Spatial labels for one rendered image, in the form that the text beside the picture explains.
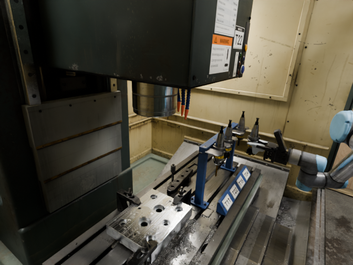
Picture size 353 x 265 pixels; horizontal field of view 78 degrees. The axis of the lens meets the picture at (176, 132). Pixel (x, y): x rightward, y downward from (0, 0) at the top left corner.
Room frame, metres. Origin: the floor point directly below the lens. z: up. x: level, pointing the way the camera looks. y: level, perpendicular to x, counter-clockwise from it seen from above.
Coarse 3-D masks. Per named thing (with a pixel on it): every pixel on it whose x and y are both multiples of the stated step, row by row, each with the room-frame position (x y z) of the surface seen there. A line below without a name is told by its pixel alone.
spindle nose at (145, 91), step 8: (136, 88) 0.71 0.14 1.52; (144, 88) 0.69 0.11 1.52; (152, 88) 0.68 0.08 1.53; (160, 88) 0.69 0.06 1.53; (168, 88) 0.70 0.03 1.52; (176, 88) 0.74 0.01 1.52; (136, 96) 0.71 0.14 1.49; (144, 96) 0.69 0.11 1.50; (152, 96) 0.69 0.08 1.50; (160, 96) 0.69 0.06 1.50; (168, 96) 0.70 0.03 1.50; (176, 96) 0.74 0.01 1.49; (136, 104) 0.71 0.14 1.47; (144, 104) 0.69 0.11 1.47; (152, 104) 0.68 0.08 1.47; (160, 104) 0.69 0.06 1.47; (168, 104) 0.70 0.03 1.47; (176, 104) 0.75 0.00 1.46; (136, 112) 0.71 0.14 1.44; (144, 112) 0.69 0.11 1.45; (152, 112) 0.68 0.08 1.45; (160, 112) 0.69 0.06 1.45; (168, 112) 0.71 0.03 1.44
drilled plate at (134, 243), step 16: (160, 192) 0.88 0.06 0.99; (128, 208) 0.76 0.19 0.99; (144, 208) 0.76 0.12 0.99; (160, 208) 0.78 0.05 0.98; (176, 208) 0.78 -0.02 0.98; (112, 224) 0.66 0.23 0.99; (128, 224) 0.67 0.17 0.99; (144, 224) 0.70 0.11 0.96; (160, 224) 0.68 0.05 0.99; (176, 224) 0.68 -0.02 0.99; (128, 240) 0.60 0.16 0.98; (160, 240) 0.60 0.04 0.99
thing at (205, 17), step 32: (64, 0) 0.81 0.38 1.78; (96, 0) 0.72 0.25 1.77; (128, 0) 0.65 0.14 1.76; (160, 0) 0.60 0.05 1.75; (192, 0) 0.56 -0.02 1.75; (64, 32) 0.82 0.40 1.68; (96, 32) 0.73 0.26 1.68; (128, 32) 0.66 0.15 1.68; (160, 32) 0.60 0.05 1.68; (192, 32) 0.56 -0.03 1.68; (64, 64) 0.83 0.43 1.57; (96, 64) 0.73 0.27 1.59; (128, 64) 0.66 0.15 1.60; (160, 64) 0.60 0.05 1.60; (192, 64) 0.56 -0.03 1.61
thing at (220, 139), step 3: (219, 132) 0.94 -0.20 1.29; (219, 135) 0.93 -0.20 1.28; (222, 135) 0.93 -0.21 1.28; (219, 138) 0.93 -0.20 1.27; (222, 138) 0.93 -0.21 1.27; (216, 141) 0.94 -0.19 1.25; (219, 141) 0.93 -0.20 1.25; (222, 141) 0.93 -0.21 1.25; (216, 144) 0.93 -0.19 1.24; (219, 144) 0.92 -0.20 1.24; (222, 144) 0.92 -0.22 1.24; (219, 147) 0.92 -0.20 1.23; (222, 147) 0.92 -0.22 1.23
